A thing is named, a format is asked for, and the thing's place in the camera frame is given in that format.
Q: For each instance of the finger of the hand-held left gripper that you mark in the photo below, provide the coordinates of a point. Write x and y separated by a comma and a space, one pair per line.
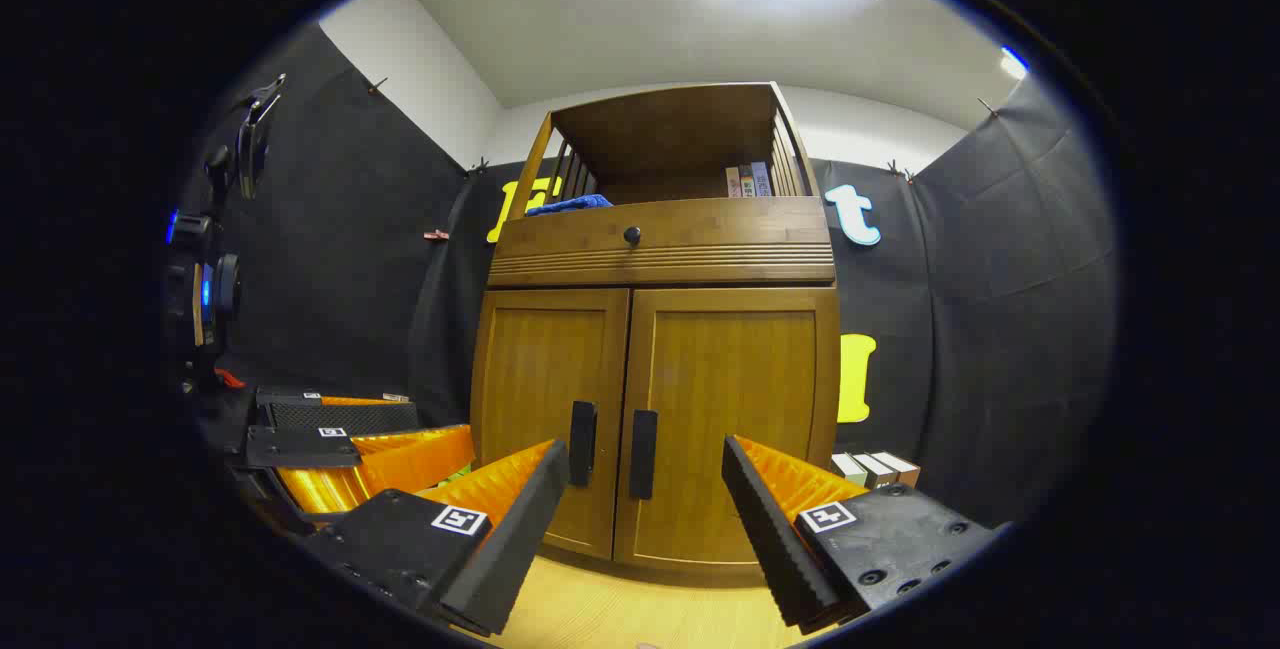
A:
340, 417
300, 449

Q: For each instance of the small white brown box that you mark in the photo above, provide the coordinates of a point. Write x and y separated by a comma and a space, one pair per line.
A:
876, 469
847, 469
900, 466

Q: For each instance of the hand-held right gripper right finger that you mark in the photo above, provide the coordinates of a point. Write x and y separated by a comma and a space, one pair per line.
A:
765, 529

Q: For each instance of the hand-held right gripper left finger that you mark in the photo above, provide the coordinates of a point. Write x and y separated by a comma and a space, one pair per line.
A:
520, 529

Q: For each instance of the wooden cabinet drawer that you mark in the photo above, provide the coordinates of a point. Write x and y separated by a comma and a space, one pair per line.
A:
720, 224

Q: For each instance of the small ceiling light panel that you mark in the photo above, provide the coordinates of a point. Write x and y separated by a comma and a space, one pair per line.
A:
1014, 62

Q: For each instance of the wooden double-door shoe cabinet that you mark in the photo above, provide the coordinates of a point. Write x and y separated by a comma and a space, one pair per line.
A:
660, 134

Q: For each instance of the wooden shoe cabinet door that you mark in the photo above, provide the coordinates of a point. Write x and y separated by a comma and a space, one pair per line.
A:
530, 379
730, 379

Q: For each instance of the blue cloth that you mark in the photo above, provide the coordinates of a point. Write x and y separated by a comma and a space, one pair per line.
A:
570, 204

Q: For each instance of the dark book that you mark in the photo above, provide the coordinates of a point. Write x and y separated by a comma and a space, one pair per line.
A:
746, 183

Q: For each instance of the black backdrop cloth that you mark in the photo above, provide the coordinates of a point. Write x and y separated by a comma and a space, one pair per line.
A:
340, 259

